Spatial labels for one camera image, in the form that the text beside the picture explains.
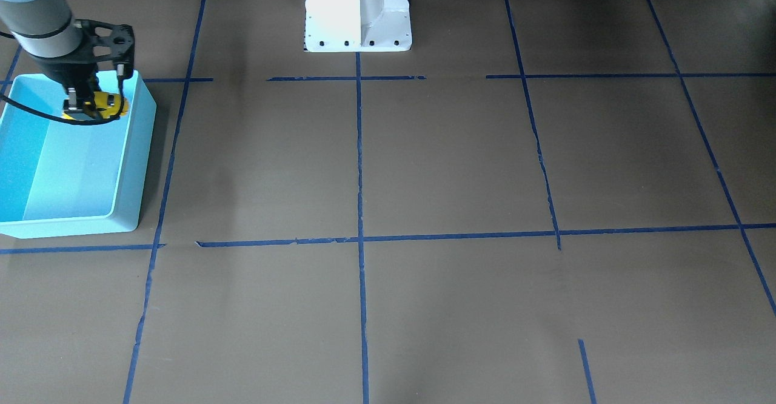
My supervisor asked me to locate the turquoise plastic bin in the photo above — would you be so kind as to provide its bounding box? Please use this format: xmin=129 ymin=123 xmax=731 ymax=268
xmin=1 ymin=70 xmax=157 ymax=239

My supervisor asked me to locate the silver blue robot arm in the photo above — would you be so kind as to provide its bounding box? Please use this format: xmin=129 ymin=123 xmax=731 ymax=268
xmin=1 ymin=0 xmax=135 ymax=126

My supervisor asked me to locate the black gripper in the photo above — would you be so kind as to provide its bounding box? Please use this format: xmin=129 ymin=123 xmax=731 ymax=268
xmin=27 ymin=19 xmax=135 ymax=120

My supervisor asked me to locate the yellow beetle toy car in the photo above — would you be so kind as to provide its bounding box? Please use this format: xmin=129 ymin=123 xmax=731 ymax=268
xmin=62 ymin=91 xmax=130 ymax=122

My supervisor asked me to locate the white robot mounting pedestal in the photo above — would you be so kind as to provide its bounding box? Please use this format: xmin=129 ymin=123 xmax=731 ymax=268
xmin=303 ymin=0 xmax=413 ymax=53

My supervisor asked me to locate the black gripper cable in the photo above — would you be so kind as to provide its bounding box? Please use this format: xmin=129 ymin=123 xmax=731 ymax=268
xmin=0 ymin=76 xmax=128 ymax=126

